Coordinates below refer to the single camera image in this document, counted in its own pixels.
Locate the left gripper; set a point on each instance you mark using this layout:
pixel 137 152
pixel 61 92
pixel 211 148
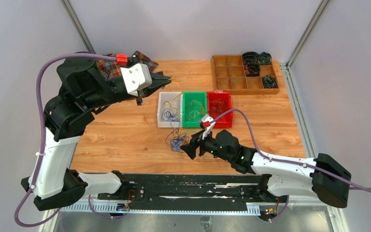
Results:
pixel 159 81

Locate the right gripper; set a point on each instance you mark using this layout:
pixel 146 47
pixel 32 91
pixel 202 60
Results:
pixel 190 149

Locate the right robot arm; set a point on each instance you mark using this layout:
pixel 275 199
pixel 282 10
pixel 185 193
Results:
pixel 279 176

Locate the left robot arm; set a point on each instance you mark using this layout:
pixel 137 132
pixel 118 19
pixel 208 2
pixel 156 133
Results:
pixel 90 83

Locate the white plastic bin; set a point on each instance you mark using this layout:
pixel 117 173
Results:
pixel 169 110

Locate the green plastic bin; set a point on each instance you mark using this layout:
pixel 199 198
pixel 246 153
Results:
pixel 194 108

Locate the plaid cloth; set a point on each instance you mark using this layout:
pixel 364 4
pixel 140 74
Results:
pixel 147 64

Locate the red plastic bin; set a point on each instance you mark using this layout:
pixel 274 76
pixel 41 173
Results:
pixel 218 103

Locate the wooden compartment tray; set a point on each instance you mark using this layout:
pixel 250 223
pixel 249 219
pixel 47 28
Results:
pixel 244 75

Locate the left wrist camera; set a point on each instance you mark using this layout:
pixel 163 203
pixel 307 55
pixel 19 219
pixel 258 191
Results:
pixel 136 78

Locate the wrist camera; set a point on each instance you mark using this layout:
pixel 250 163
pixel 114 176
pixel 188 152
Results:
pixel 207 123
pixel 136 78

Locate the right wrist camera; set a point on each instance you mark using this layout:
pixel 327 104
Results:
pixel 207 123

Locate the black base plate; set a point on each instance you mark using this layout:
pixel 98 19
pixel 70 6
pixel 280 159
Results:
pixel 191 192

